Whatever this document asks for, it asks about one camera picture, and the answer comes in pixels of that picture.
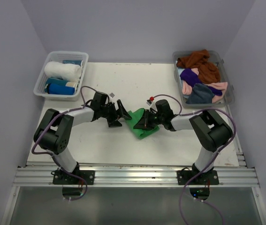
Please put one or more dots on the teal rolled towel with swirl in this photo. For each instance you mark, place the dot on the teal rolled towel with swirl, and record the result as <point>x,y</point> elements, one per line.
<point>74,62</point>

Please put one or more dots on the white plastic basket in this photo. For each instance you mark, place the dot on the white plastic basket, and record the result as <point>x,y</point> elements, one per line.
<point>59,56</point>

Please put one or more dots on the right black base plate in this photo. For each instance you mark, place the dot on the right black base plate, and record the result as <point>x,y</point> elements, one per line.
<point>190,177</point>

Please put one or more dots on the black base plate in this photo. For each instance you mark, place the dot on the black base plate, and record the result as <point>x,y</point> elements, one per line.
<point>79,178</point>
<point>190,177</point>

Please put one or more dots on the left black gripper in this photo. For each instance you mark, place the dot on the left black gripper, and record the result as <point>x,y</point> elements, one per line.
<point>120,110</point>

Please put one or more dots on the light blue towel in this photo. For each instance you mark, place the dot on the light blue towel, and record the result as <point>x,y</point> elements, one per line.
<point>180,70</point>

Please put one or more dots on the white towel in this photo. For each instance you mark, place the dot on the white towel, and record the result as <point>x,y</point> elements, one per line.
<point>62,71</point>

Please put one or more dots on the brown towel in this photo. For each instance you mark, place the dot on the brown towel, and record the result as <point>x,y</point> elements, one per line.
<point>208,72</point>

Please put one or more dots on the green towel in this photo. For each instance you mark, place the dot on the green towel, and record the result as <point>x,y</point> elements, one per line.
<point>139,133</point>

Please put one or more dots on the blue rolled towel front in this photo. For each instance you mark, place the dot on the blue rolled towel front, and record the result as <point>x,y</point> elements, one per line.
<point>55,89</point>

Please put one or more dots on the teal and cream rolled towel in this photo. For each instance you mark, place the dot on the teal and cream rolled towel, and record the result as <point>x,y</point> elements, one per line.
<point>61,82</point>

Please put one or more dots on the aluminium mounting rail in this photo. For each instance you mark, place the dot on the aluminium mounting rail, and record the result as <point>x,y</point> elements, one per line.
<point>124,176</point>

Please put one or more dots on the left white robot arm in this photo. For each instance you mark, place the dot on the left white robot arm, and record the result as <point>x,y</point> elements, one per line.
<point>53,133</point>

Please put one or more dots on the purple towel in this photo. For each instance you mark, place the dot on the purple towel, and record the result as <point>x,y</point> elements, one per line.
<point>190,79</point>

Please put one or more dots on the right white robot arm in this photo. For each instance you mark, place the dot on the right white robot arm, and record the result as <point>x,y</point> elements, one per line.
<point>212,131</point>

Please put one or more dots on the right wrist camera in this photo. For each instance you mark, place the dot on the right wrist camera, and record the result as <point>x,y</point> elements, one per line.
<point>150,102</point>

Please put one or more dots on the clear plastic bin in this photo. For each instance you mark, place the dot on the clear plastic bin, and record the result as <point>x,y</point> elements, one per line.
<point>215,59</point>

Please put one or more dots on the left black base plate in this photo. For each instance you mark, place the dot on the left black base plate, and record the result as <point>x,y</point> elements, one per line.
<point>79,178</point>

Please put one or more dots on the dark grey-blue towel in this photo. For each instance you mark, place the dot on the dark grey-blue towel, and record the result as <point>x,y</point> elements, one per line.
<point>200,94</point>

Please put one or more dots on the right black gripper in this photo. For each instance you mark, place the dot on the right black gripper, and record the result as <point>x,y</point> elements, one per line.
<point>144,123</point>

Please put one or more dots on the pink towel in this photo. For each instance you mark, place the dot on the pink towel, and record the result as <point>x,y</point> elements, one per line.
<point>220,86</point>

